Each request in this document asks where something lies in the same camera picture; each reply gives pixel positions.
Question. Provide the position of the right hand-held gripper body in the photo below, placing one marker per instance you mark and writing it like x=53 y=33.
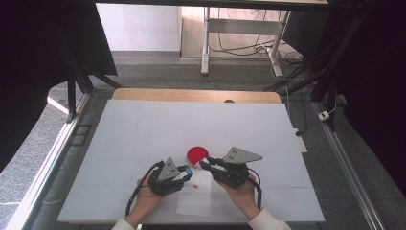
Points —
x=234 y=174

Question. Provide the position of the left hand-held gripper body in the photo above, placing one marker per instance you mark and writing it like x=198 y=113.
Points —
x=166 y=182

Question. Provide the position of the blue stamp cap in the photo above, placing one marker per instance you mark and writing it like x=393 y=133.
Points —
x=188 y=171

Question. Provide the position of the round red ink pad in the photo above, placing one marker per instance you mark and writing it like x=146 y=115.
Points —
x=195 y=153

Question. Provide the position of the white paper sheet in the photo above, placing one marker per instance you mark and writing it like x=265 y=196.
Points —
x=194 y=201

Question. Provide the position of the person's right hand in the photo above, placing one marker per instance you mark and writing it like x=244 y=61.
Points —
x=242 y=196

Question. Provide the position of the person's left hand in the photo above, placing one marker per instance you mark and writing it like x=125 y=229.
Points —
x=148 y=199

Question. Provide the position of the white board table cover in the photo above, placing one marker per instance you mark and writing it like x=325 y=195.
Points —
x=178 y=127

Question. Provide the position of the dark round table grommet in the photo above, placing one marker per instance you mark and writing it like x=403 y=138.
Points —
x=229 y=101

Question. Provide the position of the wooden table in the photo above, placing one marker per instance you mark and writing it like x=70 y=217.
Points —
x=191 y=95

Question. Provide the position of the small white plug adapter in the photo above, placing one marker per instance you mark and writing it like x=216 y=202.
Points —
x=324 y=115

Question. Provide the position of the black metal stand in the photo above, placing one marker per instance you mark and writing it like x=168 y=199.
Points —
x=325 y=80
x=72 y=96

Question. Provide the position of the black curtain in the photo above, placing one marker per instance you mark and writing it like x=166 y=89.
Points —
x=367 y=80
x=38 y=64

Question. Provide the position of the aluminium floor rail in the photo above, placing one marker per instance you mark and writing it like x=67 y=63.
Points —
x=41 y=179
x=348 y=175

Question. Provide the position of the white desk frame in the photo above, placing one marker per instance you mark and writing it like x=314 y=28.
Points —
x=242 y=27

